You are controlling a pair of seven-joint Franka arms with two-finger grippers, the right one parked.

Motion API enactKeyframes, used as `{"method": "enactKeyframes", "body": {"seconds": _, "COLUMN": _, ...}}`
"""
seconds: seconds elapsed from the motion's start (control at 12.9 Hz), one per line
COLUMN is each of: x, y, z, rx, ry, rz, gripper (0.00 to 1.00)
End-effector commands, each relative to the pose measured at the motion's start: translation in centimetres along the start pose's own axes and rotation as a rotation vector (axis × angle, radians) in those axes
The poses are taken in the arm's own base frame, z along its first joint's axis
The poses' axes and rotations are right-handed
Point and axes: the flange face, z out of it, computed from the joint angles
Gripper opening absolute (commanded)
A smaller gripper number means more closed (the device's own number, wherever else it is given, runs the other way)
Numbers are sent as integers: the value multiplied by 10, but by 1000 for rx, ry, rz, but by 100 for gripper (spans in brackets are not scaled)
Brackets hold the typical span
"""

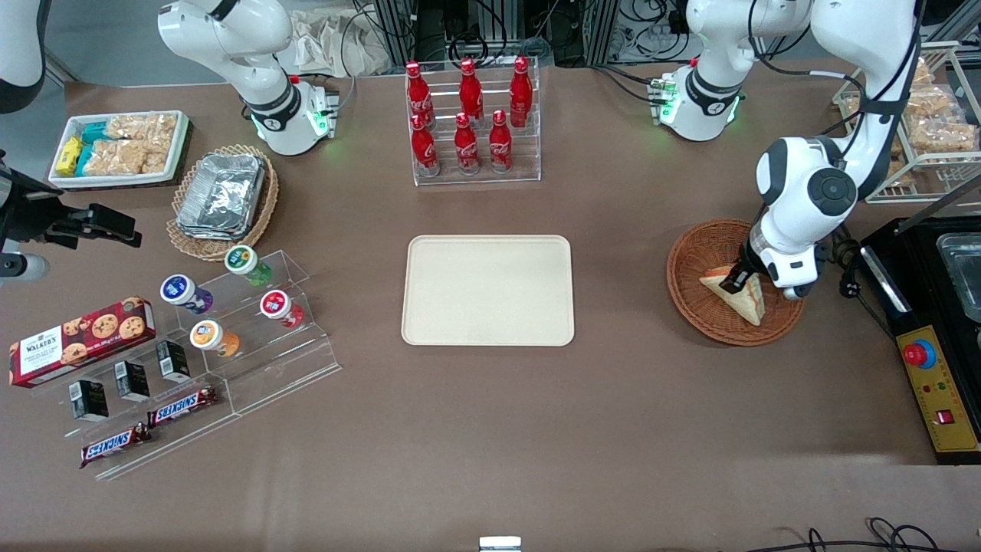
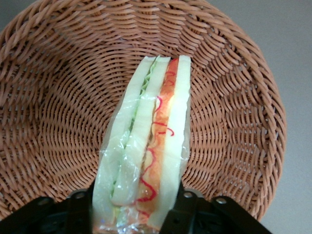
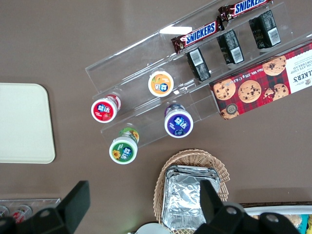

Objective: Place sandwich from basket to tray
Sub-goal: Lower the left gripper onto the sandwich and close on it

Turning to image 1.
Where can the white crumpled plastic bag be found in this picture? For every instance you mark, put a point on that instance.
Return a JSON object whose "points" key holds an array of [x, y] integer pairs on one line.
{"points": [[322, 42]]}

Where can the red emergency stop button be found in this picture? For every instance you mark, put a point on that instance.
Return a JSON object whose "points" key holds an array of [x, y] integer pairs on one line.
{"points": [[918, 353]]}

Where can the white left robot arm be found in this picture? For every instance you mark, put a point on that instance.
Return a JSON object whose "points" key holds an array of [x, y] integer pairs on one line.
{"points": [[881, 46]]}

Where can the small black box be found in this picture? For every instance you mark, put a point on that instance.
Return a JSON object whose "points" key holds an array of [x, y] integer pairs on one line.
{"points": [[132, 381], [90, 400], [173, 362]]}

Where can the red Walkers cookie box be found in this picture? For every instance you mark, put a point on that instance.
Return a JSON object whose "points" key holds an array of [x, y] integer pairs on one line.
{"points": [[77, 345]]}

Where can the white rectangular snack tray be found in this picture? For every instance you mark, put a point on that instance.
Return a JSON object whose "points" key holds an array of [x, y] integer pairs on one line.
{"points": [[123, 182]]}

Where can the clear rice cracker bag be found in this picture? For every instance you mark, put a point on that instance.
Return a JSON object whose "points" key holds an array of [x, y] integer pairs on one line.
{"points": [[115, 157], [162, 138], [129, 127]]}

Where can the green lidded cup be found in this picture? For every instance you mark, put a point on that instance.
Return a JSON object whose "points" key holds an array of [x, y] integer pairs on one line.
{"points": [[241, 261]]}

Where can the purple lidded cup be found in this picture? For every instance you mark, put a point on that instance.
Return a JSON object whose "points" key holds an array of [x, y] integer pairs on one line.
{"points": [[178, 290]]}

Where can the teal snack packet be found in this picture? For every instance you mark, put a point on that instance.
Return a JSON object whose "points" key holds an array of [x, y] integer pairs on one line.
{"points": [[86, 159], [93, 133]]}

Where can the red cola bottle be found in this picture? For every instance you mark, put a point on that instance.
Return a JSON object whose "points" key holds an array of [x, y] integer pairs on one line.
{"points": [[470, 88], [500, 143], [418, 92], [466, 146], [424, 147], [520, 90]]}

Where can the Snickers chocolate bar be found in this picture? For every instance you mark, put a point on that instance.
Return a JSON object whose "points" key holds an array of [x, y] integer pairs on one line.
{"points": [[182, 406], [115, 445]]}

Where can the grey metal bar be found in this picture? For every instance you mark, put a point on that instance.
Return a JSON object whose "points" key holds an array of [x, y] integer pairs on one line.
{"points": [[939, 203]]}

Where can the round brown wicker basket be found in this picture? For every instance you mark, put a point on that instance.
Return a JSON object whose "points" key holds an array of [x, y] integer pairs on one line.
{"points": [[693, 253]]}

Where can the red lidded cup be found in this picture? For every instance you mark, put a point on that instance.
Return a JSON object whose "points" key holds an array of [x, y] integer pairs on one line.
{"points": [[274, 304]]}

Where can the cream plastic tray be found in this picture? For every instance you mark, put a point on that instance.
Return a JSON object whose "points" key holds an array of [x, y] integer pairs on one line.
{"points": [[487, 291]]}

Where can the clear acrylic bottle rack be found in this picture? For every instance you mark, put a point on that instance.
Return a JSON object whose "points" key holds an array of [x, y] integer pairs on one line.
{"points": [[527, 153]]}

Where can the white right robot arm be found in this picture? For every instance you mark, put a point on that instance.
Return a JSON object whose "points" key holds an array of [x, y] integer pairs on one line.
{"points": [[260, 92]]}

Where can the yellow control panel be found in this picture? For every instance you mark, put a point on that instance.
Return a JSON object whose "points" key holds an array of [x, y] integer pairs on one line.
{"points": [[939, 391]]}

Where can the orange lidded cup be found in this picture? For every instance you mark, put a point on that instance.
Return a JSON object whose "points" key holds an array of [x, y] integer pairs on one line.
{"points": [[207, 335]]}

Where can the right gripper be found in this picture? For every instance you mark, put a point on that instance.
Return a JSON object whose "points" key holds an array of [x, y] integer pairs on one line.
{"points": [[47, 217]]}

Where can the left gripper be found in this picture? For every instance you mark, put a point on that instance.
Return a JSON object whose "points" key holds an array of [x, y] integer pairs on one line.
{"points": [[745, 270]]}

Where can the yellow snack packet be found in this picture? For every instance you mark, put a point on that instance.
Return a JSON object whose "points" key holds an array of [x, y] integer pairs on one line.
{"points": [[69, 157]]}

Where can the clear bagged pastry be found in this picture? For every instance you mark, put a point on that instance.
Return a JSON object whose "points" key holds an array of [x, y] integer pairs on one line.
{"points": [[943, 135], [923, 73], [931, 101], [853, 111]]}

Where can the black equipment rack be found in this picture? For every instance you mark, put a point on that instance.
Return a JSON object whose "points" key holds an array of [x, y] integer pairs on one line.
{"points": [[437, 23]]}

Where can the black appliance box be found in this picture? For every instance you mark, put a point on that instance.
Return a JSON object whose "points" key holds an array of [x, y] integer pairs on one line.
{"points": [[920, 299]]}

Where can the metal pan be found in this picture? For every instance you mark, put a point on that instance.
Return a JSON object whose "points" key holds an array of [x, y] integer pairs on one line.
{"points": [[964, 276]]}

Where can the triangle sandwich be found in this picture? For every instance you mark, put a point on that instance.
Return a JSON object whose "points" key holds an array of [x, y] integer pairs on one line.
{"points": [[739, 308]]}

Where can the stacked aluminium foil trays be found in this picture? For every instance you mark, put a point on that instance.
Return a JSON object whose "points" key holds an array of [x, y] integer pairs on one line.
{"points": [[222, 195]]}

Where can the oval tan wicker basket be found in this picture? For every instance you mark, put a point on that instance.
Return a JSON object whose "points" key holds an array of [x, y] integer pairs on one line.
{"points": [[259, 221]]}

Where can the clear acrylic stepped stand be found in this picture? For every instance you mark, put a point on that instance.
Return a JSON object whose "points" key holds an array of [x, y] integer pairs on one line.
{"points": [[306, 360], [188, 433]]}

